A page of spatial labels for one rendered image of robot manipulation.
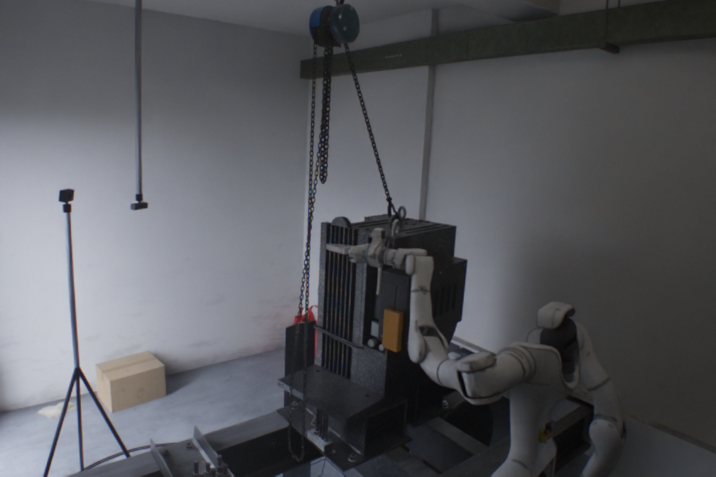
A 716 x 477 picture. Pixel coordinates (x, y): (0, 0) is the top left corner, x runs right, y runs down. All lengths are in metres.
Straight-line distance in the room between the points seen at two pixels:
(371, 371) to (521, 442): 0.91
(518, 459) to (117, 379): 2.96
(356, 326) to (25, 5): 2.94
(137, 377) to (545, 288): 2.85
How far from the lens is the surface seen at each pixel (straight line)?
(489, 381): 1.25
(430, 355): 1.46
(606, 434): 1.69
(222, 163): 4.12
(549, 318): 1.36
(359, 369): 2.28
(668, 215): 2.65
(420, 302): 1.55
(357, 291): 2.16
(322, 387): 2.28
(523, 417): 1.49
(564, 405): 2.94
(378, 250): 1.71
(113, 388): 3.89
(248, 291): 4.44
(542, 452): 1.56
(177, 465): 2.25
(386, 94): 3.69
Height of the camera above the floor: 2.00
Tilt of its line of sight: 9 degrees down
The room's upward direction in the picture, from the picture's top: 3 degrees clockwise
